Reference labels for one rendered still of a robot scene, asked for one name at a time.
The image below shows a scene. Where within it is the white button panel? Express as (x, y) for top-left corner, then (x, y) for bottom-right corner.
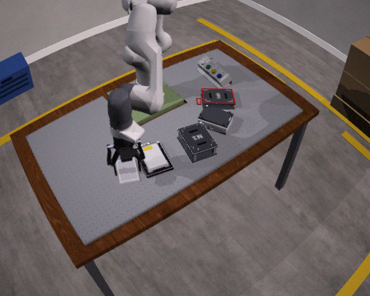
(197, 56), (232, 88)

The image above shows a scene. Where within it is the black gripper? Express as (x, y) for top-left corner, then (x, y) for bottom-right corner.
(107, 137), (145, 176)

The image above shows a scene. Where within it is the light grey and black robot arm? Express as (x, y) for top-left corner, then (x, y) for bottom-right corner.
(107, 0), (177, 143)

